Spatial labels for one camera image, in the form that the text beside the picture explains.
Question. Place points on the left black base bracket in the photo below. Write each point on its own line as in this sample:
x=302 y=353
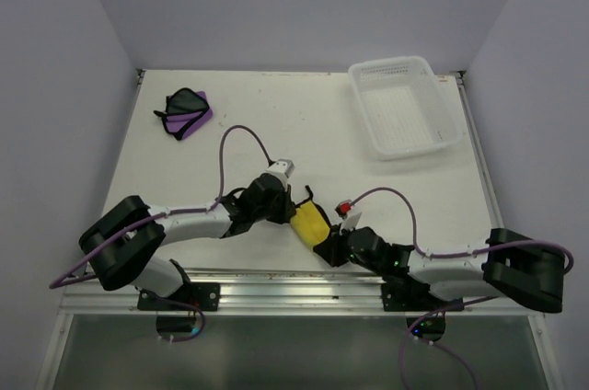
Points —
x=204 y=295

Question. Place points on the aluminium mounting rail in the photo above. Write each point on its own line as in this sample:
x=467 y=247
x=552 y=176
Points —
x=251 y=293

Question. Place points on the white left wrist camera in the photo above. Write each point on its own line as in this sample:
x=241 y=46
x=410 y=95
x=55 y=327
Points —
x=282 y=169

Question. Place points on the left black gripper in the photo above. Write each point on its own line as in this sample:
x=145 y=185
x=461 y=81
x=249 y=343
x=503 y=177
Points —
x=287 y=208

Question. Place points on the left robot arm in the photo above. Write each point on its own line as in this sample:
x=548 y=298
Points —
x=121 y=247

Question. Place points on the black base bracket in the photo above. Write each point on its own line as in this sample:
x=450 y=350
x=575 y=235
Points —
x=398 y=295
x=204 y=295

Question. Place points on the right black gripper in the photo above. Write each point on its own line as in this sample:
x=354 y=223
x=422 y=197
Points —
x=329 y=248

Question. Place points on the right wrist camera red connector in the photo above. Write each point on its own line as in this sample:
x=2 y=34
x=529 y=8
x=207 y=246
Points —
x=350 y=217

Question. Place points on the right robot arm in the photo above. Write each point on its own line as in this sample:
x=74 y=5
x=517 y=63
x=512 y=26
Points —
x=507 y=265

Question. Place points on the right black base bracket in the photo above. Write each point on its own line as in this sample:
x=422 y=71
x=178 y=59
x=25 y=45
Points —
x=398 y=295

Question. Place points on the white plastic basket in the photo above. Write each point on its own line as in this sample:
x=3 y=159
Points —
x=403 y=107

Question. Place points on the purple grey towel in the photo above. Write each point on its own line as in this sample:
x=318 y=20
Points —
x=186 y=111

